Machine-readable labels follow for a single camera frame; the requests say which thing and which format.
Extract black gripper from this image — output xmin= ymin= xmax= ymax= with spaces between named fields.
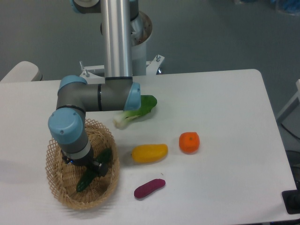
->
xmin=61 ymin=151 xmax=108 ymax=177

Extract green cucumber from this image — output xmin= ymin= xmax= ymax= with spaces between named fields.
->
xmin=76 ymin=148 xmax=113 ymax=193

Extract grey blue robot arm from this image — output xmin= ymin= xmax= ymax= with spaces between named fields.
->
xmin=48 ymin=0 xmax=143 ymax=177

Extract woven wicker basket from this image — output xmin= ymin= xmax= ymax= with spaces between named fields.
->
xmin=45 ymin=119 xmax=120 ymax=210

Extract yellow mango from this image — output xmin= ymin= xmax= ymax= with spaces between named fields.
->
xmin=131 ymin=144 xmax=168 ymax=164

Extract purple sweet potato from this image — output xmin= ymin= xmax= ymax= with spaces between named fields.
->
xmin=134 ymin=179 xmax=166 ymax=199

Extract green bok choy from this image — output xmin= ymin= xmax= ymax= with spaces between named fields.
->
xmin=112 ymin=95 xmax=158 ymax=129

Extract orange tangerine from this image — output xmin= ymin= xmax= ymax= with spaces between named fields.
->
xmin=179 ymin=132 xmax=200 ymax=154

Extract beige chair back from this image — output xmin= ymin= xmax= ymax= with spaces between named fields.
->
xmin=0 ymin=61 xmax=43 ymax=83

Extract black device at table edge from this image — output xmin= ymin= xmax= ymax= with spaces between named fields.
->
xmin=282 ymin=190 xmax=300 ymax=215

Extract white furniture leg right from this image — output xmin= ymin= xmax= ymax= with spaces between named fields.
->
xmin=276 ymin=80 xmax=300 ymax=124

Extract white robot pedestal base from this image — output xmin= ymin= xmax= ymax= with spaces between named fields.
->
xmin=80 ymin=11 xmax=165 ymax=83

